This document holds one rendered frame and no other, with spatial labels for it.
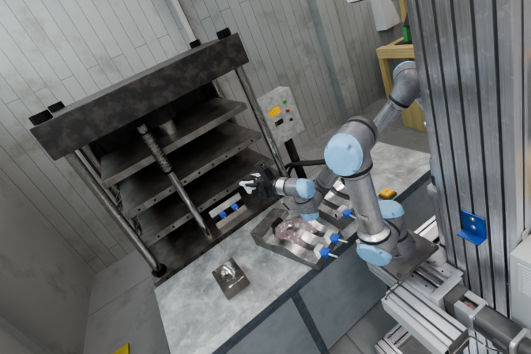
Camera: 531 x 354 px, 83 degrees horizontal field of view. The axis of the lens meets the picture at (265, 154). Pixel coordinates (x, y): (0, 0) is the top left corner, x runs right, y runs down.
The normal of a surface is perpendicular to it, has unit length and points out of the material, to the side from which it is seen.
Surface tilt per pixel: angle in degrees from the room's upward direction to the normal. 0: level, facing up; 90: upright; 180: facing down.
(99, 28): 90
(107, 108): 90
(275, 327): 90
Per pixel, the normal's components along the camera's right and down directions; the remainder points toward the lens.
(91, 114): 0.47, 0.22
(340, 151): -0.59, 0.47
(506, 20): -0.83, 0.50
